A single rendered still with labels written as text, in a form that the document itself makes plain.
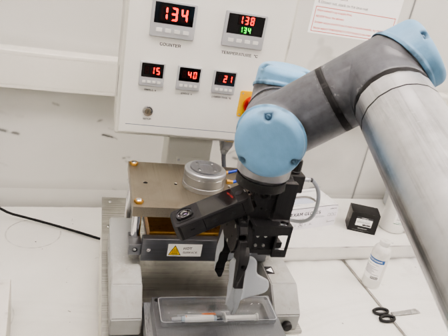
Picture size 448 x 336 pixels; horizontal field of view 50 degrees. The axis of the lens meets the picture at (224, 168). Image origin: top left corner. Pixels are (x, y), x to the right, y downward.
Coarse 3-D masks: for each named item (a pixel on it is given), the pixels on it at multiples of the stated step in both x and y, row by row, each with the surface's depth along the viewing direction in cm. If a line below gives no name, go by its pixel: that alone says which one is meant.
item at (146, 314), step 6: (144, 306) 78; (150, 306) 78; (144, 312) 76; (150, 312) 77; (144, 318) 76; (150, 318) 75; (144, 324) 75; (150, 324) 74; (144, 330) 75; (150, 330) 73
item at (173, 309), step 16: (160, 304) 74; (176, 304) 74; (192, 304) 75; (208, 304) 76; (224, 304) 76; (240, 304) 77; (256, 304) 78; (176, 320) 71; (192, 320) 72; (208, 320) 72; (224, 320) 73
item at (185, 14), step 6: (162, 6) 86; (168, 6) 86; (174, 6) 86; (162, 12) 86; (168, 12) 87; (174, 12) 87; (180, 12) 87; (186, 12) 87; (162, 18) 87; (168, 18) 87; (174, 18) 87; (180, 18) 88; (186, 18) 88; (186, 24) 88
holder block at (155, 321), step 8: (224, 296) 80; (152, 304) 75; (152, 312) 74; (152, 320) 74; (160, 328) 70; (168, 328) 71; (176, 328) 71; (184, 328) 71; (192, 328) 72; (200, 328) 72; (208, 328) 72; (216, 328) 72; (224, 328) 73; (232, 328) 73; (240, 328) 73; (248, 328) 74; (256, 328) 74; (264, 328) 74; (272, 328) 75; (280, 328) 75
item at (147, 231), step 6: (144, 222) 90; (150, 222) 84; (156, 222) 85; (162, 222) 85; (168, 222) 86; (144, 228) 89; (150, 228) 83; (156, 228) 83; (162, 228) 83; (168, 228) 84; (216, 228) 87; (150, 234) 82; (156, 234) 82; (162, 234) 83; (168, 234) 83; (174, 234) 83; (198, 234) 84; (204, 234) 85; (210, 234) 85; (216, 234) 85
